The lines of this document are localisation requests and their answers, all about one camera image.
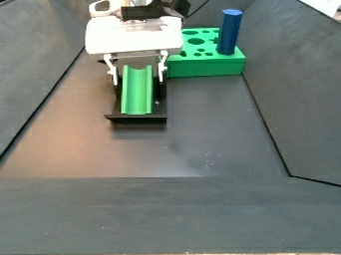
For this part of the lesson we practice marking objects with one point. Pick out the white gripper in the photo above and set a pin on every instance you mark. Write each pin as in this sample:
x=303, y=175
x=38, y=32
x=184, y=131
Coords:
x=112, y=36

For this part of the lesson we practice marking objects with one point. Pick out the green arch block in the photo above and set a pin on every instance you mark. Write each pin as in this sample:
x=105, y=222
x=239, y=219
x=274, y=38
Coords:
x=137, y=91

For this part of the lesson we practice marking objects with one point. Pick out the green shape sorter board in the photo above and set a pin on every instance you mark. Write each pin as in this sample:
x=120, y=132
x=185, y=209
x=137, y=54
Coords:
x=199, y=59

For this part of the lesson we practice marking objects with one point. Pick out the black curved fixture cradle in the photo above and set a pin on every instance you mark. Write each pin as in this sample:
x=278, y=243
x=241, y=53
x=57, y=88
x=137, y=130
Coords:
x=160, y=105

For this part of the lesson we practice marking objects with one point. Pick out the blue hexagonal prism block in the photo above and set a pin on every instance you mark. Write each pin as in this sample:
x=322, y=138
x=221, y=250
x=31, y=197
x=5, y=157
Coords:
x=232, y=17

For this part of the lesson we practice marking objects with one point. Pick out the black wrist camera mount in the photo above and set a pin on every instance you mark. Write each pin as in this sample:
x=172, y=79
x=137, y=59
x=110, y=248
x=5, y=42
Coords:
x=126, y=9

